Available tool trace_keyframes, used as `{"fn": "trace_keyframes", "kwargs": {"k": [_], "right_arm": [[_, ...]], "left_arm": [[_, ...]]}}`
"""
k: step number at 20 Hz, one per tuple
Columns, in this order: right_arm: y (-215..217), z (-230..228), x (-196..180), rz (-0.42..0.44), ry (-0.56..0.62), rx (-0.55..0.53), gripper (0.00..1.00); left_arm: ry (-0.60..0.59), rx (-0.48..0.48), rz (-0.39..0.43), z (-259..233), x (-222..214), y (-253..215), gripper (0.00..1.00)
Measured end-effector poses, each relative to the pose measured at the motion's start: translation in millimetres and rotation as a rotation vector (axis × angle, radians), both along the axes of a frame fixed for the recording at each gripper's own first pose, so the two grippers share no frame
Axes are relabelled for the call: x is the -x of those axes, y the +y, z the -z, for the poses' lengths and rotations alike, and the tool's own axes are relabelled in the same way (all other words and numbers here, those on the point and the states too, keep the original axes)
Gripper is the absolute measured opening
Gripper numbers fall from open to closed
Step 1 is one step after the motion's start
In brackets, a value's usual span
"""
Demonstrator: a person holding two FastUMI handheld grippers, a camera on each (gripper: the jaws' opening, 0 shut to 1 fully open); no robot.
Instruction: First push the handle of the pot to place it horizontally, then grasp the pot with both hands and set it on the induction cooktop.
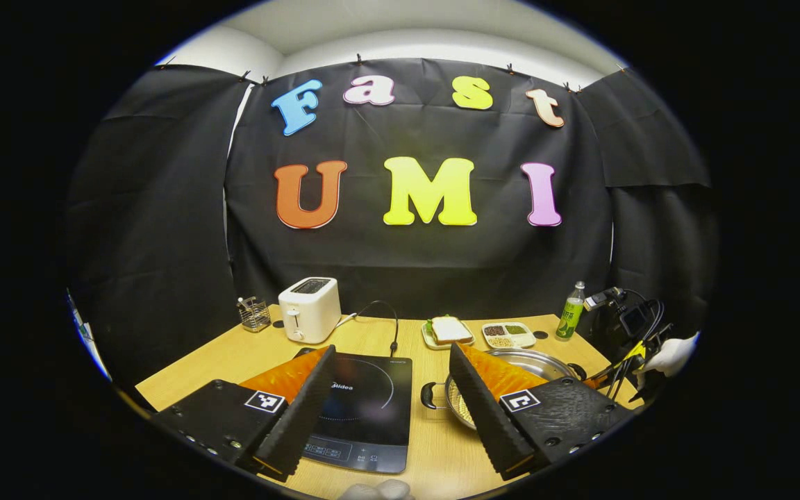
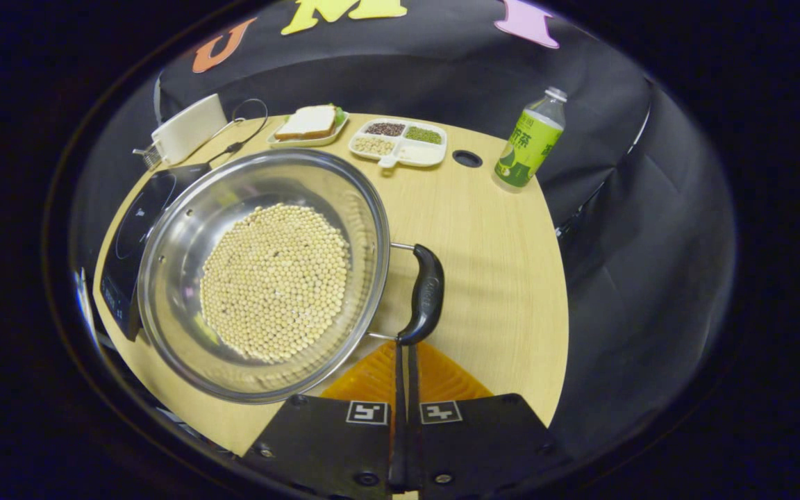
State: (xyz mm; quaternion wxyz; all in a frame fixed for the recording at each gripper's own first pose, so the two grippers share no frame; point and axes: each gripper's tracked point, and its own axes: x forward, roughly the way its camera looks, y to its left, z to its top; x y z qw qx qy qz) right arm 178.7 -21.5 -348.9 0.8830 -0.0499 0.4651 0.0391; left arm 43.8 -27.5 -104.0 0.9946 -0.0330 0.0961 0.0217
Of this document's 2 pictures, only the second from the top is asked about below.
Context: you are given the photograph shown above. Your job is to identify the white toaster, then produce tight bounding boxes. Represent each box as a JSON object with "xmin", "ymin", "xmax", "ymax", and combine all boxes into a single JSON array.
[{"xmin": 151, "ymin": 94, "xmax": 228, "ymax": 166}]

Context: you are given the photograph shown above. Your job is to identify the green drink bottle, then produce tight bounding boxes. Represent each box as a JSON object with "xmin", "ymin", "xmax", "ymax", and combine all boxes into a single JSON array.
[{"xmin": 494, "ymin": 87, "xmax": 568, "ymax": 188}]

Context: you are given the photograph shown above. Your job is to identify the pile of soybeans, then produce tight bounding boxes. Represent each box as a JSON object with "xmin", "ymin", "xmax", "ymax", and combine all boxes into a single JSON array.
[{"xmin": 199, "ymin": 203, "xmax": 351, "ymax": 365}]

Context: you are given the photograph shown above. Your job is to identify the white divided grain tray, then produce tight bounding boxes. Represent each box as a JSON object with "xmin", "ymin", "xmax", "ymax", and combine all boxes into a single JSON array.
[{"xmin": 348, "ymin": 118, "xmax": 448, "ymax": 169}]

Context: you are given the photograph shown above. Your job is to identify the white toaster power cable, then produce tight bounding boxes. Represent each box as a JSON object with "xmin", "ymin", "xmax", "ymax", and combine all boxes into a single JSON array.
[{"xmin": 211, "ymin": 117, "xmax": 247, "ymax": 140}]

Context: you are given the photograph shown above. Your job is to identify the stainless steel pot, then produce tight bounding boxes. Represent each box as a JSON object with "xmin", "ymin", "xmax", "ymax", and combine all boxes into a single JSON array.
[{"xmin": 137, "ymin": 148, "xmax": 446, "ymax": 405}]

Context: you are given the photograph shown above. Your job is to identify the white rectangular plate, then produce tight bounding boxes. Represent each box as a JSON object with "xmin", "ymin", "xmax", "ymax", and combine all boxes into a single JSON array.
[{"xmin": 266, "ymin": 111, "xmax": 350, "ymax": 149}]

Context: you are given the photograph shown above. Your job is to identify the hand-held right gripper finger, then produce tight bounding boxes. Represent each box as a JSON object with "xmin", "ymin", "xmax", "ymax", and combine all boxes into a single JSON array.
[
  {"xmin": 242, "ymin": 340, "xmax": 408, "ymax": 500},
  {"xmin": 407, "ymin": 340, "xmax": 569, "ymax": 500}
]

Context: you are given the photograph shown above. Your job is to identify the black power cable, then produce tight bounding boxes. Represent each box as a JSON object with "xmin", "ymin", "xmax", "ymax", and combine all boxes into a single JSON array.
[{"xmin": 206, "ymin": 98, "xmax": 269, "ymax": 167}]

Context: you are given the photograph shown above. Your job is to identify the sandwich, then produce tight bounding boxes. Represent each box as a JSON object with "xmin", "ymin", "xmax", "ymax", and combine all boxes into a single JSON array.
[{"xmin": 274, "ymin": 104, "xmax": 347, "ymax": 141}]

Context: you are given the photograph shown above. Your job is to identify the black induction cooktop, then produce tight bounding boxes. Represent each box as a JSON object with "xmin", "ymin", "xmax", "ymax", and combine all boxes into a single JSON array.
[{"xmin": 99, "ymin": 163, "xmax": 213, "ymax": 341}]

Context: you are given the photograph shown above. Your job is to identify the small metal wire basket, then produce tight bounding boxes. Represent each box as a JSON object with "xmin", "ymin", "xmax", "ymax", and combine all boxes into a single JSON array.
[{"xmin": 133, "ymin": 142, "xmax": 165, "ymax": 171}]

